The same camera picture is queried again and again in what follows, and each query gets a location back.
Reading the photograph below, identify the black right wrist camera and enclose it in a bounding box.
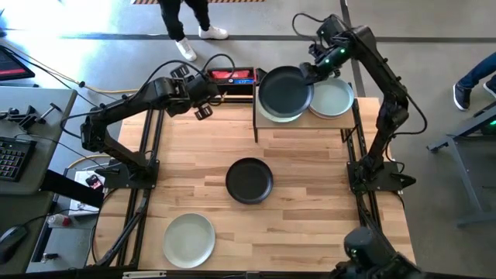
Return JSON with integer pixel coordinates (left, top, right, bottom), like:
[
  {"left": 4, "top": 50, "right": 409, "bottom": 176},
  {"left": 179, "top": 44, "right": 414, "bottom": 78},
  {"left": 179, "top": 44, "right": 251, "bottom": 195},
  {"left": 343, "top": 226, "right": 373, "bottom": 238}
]
[{"left": 316, "top": 14, "right": 346, "bottom": 40}]

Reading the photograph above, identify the pale green plate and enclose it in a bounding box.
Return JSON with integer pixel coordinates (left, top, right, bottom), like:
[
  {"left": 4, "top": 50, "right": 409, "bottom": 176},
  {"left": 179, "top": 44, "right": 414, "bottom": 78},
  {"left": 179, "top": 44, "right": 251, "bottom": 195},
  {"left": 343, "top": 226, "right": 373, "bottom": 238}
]
[
  {"left": 162, "top": 212, "right": 216, "bottom": 270},
  {"left": 308, "top": 77, "right": 355, "bottom": 119},
  {"left": 257, "top": 98, "right": 305, "bottom": 124}
]

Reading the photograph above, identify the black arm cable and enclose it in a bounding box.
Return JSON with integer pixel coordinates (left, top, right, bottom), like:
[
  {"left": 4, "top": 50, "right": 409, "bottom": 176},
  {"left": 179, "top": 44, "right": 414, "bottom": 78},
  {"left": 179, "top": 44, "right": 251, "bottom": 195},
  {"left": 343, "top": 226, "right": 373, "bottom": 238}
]
[{"left": 139, "top": 58, "right": 206, "bottom": 94}]

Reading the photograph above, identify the yellow cable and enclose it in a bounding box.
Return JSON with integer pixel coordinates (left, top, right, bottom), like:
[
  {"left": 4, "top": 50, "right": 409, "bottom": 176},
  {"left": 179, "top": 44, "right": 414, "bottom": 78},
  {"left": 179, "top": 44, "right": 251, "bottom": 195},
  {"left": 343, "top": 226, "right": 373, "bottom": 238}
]
[
  {"left": 66, "top": 153, "right": 113, "bottom": 171},
  {"left": 0, "top": 38, "right": 141, "bottom": 96}
]

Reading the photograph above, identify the black round-topped equipment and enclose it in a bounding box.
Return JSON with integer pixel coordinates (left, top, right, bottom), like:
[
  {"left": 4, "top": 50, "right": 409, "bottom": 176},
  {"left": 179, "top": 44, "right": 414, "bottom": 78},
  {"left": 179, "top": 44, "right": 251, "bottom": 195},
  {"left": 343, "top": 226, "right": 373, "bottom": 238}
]
[{"left": 329, "top": 226, "right": 424, "bottom": 279}]

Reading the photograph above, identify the white paper box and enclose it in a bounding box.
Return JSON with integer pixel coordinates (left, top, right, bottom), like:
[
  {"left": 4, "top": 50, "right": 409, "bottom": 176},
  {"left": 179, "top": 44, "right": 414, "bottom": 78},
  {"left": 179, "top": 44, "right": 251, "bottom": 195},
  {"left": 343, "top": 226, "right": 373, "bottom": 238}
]
[{"left": 68, "top": 169, "right": 117, "bottom": 216}]

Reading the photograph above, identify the red and black box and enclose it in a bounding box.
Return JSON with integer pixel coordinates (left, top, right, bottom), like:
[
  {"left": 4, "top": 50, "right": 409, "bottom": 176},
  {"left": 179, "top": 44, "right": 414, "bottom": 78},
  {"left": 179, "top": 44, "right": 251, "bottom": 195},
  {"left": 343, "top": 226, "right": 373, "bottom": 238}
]
[{"left": 206, "top": 66, "right": 257, "bottom": 97}]

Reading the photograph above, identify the black keyboard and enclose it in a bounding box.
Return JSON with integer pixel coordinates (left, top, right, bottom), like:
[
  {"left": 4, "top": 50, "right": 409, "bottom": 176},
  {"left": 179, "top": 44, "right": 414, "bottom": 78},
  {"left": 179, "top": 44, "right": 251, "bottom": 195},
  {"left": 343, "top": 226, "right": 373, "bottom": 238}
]
[{"left": 0, "top": 136, "right": 38, "bottom": 183}]

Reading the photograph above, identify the black clamp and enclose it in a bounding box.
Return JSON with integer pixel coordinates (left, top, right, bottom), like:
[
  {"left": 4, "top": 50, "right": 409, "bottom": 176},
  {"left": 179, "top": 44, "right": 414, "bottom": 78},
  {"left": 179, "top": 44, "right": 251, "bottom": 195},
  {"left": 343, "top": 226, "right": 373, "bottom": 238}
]
[{"left": 0, "top": 102, "right": 63, "bottom": 132}]

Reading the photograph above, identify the black flat bar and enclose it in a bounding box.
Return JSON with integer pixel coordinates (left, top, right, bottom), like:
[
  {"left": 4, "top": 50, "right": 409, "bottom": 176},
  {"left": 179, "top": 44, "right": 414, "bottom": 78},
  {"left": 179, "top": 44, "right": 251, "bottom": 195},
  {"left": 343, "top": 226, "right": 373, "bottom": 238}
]
[{"left": 40, "top": 168, "right": 105, "bottom": 209}]

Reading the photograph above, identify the black plate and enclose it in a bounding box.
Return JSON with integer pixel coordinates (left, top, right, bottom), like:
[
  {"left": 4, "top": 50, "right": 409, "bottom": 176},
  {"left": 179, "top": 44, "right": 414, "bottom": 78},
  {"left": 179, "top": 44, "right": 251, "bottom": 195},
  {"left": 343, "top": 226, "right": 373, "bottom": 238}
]
[
  {"left": 257, "top": 65, "right": 315, "bottom": 119},
  {"left": 225, "top": 157, "right": 274, "bottom": 205}
]

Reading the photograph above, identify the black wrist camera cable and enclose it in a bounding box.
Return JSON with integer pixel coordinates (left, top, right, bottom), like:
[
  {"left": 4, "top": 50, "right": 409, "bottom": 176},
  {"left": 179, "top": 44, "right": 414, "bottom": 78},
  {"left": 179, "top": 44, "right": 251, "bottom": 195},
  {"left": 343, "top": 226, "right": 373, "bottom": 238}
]
[{"left": 291, "top": 12, "right": 325, "bottom": 43}]

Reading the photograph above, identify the grey desk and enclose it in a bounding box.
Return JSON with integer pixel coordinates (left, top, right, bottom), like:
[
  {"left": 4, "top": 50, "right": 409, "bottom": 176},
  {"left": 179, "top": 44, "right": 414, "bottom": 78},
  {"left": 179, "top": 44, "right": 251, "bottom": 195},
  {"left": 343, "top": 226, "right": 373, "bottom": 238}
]
[{"left": 0, "top": 87, "right": 78, "bottom": 274}]

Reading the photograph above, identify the laptop with red screen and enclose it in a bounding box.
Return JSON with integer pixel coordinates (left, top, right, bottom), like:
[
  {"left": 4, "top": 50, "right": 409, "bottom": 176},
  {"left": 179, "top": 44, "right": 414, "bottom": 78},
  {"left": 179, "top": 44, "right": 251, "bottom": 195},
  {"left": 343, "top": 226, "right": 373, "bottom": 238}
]
[{"left": 0, "top": 45, "right": 36, "bottom": 82}]

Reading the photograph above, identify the small black red gadget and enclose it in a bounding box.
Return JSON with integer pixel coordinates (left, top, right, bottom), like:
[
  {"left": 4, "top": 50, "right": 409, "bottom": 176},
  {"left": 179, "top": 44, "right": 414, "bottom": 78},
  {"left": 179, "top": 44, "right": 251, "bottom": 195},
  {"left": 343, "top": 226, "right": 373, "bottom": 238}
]
[{"left": 84, "top": 174, "right": 105, "bottom": 191}]

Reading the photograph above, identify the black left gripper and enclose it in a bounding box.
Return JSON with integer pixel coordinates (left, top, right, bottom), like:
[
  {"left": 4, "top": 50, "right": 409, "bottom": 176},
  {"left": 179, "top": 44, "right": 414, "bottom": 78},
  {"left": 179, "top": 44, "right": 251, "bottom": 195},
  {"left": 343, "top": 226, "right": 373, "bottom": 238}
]
[{"left": 170, "top": 63, "right": 220, "bottom": 122}]

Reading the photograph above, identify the grey metal stand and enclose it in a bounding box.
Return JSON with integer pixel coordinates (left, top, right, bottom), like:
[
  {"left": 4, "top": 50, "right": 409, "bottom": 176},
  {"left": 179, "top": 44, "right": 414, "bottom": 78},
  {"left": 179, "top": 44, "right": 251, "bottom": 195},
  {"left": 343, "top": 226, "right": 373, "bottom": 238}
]
[{"left": 425, "top": 101, "right": 496, "bottom": 229}]

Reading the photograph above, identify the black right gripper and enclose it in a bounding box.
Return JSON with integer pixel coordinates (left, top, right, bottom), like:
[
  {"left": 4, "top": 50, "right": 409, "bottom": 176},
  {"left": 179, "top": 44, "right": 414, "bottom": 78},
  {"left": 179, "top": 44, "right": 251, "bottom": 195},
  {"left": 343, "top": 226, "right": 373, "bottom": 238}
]
[{"left": 299, "top": 36, "right": 352, "bottom": 87}]

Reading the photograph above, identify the black computer mouse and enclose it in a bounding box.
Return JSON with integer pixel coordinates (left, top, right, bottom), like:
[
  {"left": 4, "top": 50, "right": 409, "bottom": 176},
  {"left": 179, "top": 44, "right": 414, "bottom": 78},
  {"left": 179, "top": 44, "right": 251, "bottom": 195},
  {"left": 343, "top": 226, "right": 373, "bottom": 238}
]
[{"left": 0, "top": 225, "right": 29, "bottom": 265}]

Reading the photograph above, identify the black aluminium table frame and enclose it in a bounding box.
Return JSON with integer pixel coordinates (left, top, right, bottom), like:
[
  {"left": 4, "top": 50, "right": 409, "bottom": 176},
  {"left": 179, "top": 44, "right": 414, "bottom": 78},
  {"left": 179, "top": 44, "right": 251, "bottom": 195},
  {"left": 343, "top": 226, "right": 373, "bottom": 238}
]
[{"left": 87, "top": 95, "right": 384, "bottom": 272}]

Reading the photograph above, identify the red and white bottle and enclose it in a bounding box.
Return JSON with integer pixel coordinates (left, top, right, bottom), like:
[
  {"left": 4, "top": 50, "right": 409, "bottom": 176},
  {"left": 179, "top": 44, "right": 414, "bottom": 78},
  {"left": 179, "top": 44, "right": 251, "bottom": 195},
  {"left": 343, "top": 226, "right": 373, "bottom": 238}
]
[{"left": 46, "top": 213, "right": 74, "bottom": 228}]

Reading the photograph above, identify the person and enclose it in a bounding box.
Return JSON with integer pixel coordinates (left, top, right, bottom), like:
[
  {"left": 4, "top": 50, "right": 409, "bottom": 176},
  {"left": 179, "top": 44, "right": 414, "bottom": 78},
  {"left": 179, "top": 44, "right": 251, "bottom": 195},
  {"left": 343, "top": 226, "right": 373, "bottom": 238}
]
[
  {"left": 452, "top": 51, "right": 496, "bottom": 112},
  {"left": 157, "top": 0, "right": 229, "bottom": 63}
]

